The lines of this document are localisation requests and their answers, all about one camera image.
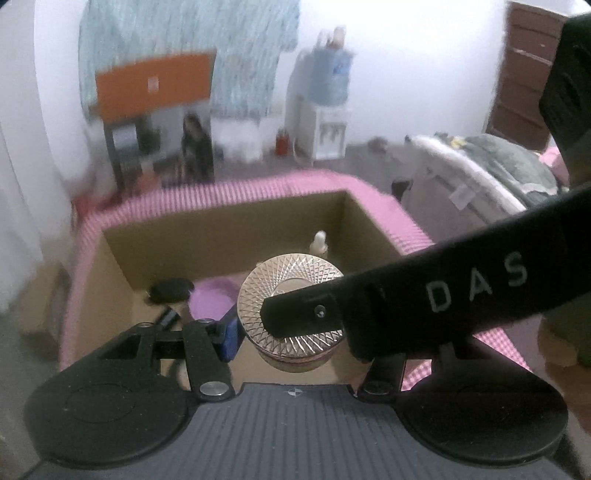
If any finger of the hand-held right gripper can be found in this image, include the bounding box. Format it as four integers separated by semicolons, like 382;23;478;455
260;185;591;364

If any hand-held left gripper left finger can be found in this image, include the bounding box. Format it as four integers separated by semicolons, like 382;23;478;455
60;314;242;402

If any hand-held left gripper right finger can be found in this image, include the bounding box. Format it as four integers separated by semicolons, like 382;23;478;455
358;339;539;402

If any gold-lidded cosmetic jar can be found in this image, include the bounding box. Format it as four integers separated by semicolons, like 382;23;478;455
237;254;347;372

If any black oval case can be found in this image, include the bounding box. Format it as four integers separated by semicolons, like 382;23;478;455
148;278;195;304

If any brown cardboard box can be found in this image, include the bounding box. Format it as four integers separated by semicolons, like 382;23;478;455
58;191;435;386

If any brown wooden door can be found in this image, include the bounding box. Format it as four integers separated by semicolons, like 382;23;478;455
485;0;568;152

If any pink cushion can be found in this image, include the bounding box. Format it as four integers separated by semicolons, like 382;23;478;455
539;148;571;183

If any grey-green blanket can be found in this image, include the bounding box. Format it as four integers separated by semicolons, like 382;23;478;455
434;131;559;208

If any white fluffy blanket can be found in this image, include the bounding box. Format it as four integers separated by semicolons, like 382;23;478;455
406;134;527;217

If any pink checkered cloth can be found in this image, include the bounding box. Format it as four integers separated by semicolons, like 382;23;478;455
60;168;532;393

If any grey sofa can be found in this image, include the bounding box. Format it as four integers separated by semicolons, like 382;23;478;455
392;157;509;250

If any white water dispenser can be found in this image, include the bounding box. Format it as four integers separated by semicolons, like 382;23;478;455
285;95;352;162

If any dark printed product box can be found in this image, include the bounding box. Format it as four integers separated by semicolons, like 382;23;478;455
104;108;217;192

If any white curtain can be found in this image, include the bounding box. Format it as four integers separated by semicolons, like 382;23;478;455
0;0;93;319

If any floral patterned hanging cloth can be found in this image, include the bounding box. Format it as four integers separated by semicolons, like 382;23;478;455
78;0;301;121

